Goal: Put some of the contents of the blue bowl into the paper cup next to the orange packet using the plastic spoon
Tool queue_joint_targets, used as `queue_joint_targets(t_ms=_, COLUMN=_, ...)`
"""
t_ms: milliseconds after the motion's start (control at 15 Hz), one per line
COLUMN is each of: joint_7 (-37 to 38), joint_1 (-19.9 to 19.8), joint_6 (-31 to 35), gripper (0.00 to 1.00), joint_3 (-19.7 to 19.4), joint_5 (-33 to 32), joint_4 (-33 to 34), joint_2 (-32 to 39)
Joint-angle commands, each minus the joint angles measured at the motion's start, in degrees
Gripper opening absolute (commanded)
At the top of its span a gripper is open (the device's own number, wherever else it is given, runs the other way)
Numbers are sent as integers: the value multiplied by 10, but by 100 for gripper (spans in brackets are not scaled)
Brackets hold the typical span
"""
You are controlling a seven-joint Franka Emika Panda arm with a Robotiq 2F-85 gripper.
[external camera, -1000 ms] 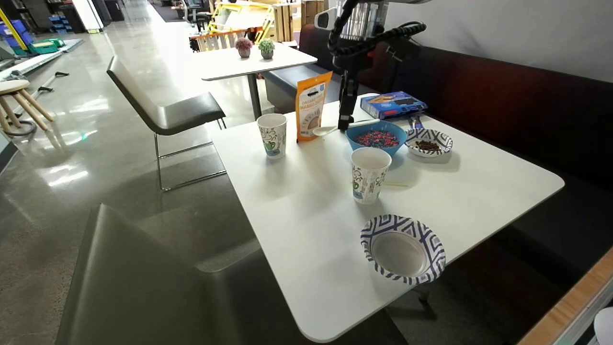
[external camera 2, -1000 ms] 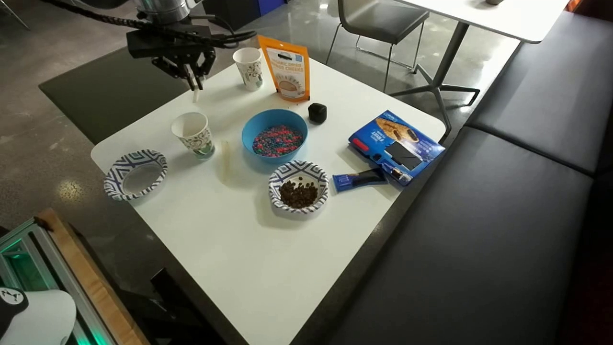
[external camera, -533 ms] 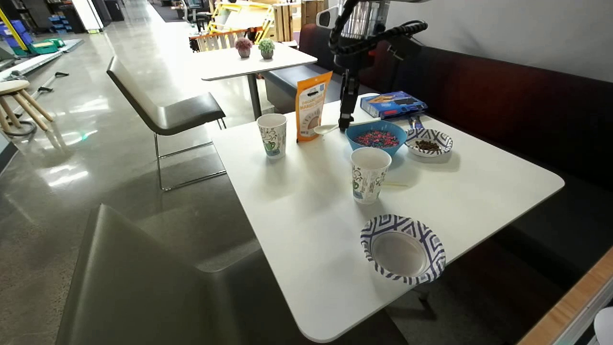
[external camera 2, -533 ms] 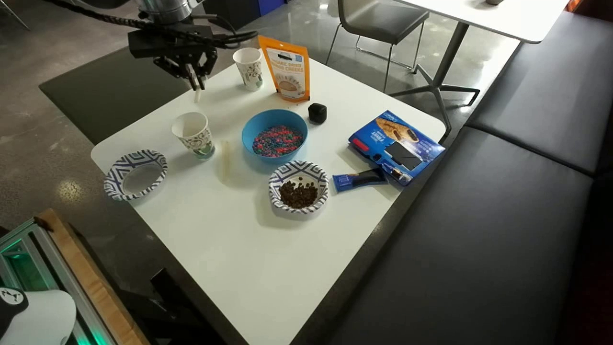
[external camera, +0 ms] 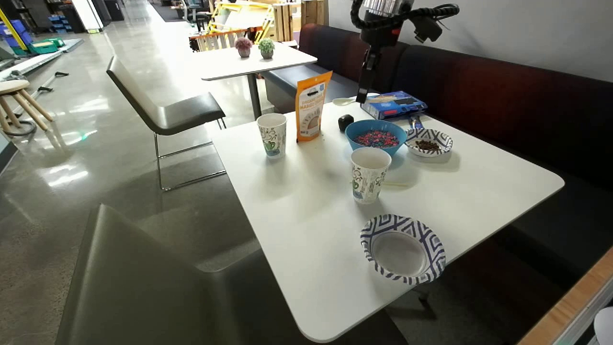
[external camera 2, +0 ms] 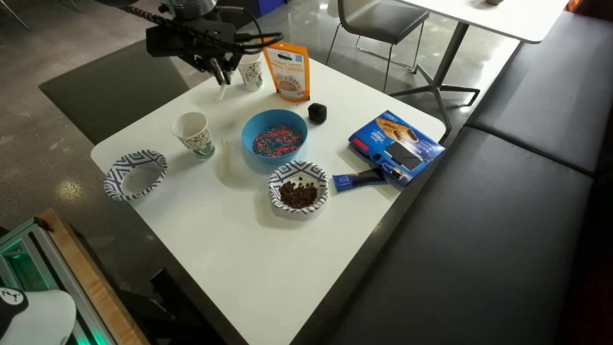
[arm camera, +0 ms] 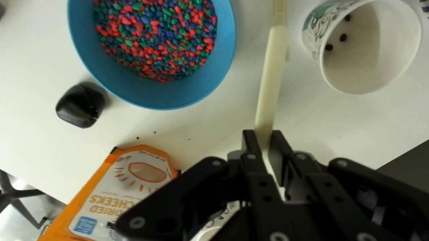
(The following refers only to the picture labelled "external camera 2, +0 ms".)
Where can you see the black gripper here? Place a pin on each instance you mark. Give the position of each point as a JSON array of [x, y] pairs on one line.
[[192, 39]]

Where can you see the cream plastic spoon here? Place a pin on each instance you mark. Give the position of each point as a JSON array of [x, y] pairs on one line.
[[225, 91]]

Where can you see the floral paper cup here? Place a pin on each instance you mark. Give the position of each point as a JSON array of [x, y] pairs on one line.
[[252, 73], [200, 142]]

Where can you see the blue plastic bowl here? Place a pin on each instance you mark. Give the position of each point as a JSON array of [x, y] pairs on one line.
[[250, 144]]

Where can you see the blue patterned bowl with food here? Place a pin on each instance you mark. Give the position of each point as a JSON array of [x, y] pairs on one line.
[[298, 169]]

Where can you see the empty blue patterned paper bowl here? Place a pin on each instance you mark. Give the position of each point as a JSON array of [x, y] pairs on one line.
[[118, 169]]

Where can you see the orange snack pouch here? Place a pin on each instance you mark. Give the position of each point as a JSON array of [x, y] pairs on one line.
[[288, 73]]

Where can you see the red green blue pebbles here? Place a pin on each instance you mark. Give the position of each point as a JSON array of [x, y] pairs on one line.
[[279, 140]]

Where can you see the cream plastic knife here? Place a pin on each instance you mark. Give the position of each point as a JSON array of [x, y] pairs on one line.
[[225, 163]]

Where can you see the small black object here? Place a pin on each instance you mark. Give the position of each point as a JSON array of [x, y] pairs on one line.
[[319, 114]]

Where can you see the grey padded chair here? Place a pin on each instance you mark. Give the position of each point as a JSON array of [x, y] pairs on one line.
[[108, 89]]

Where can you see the brown food pieces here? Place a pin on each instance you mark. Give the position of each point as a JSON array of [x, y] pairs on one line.
[[298, 194]]

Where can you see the black seat metal chair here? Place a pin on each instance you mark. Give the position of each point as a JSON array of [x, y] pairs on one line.
[[384, 20]]

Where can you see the blue cardboard box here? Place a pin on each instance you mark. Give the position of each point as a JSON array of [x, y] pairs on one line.
[[395, 146]]

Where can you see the wooden ledge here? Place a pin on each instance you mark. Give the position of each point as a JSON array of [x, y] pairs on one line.
[[89, 280]]

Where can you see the white side table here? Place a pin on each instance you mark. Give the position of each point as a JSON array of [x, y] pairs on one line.
[[510, 16]]

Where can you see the white cap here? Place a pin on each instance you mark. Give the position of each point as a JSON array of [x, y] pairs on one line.
[[45, 319]]

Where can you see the aluminium frame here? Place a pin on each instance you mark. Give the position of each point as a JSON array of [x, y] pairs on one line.
[[26, 255]]

